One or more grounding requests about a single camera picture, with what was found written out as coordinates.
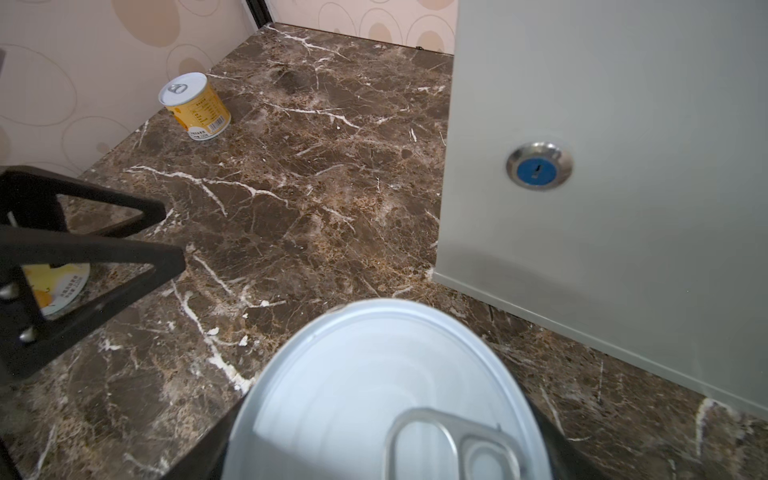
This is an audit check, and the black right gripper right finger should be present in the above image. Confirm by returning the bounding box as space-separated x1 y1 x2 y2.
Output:
526 398 609 480

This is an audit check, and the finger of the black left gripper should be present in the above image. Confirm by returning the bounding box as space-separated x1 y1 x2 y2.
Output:
1 226 186 381
0 165 168 239

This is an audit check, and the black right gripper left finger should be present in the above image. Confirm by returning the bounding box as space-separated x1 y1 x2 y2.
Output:
161 398 245 480

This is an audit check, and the yellow green label can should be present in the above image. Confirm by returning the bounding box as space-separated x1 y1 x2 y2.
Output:
22 263 91 317

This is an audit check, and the grey metal cabinet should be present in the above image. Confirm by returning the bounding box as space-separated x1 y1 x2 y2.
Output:
435 1 767 418

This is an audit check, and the black frame post left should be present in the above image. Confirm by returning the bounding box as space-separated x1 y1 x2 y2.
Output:
245 0 273 29

